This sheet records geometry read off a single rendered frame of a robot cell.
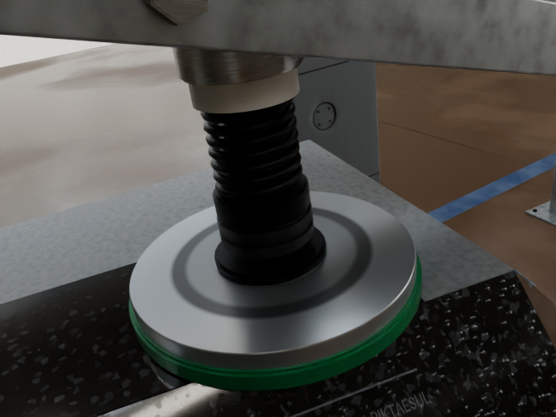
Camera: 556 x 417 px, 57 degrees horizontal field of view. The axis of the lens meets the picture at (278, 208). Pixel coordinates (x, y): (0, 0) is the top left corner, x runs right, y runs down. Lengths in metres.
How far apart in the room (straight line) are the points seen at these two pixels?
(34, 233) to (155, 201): 0.13
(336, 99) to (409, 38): 1.14
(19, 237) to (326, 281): 0.35
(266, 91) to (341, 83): 1.16
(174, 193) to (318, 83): 0.89
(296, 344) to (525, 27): 0.27
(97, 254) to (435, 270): 0.30
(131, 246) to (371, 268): 0.24
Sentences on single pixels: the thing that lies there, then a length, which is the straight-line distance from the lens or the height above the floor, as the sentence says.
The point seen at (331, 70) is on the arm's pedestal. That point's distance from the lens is 1.44.
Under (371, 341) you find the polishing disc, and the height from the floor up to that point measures 0.88.
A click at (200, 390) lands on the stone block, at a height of 0.86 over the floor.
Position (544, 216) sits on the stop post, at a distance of 2.29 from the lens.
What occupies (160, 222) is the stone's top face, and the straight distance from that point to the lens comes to 0.53.
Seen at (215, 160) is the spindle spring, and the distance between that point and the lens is 0.35.
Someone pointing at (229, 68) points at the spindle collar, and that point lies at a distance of 0.30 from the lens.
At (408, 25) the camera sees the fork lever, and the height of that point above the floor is 1.05.
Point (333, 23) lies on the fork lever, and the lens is 0.30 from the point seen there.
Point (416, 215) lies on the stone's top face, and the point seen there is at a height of 0.87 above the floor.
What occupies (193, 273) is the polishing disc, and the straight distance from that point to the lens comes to 0.39.
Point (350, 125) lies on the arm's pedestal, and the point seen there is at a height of 0.61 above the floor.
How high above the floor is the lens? 1.10
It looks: 27 degrees down
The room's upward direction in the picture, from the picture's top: 8 degrees counter-clockwise
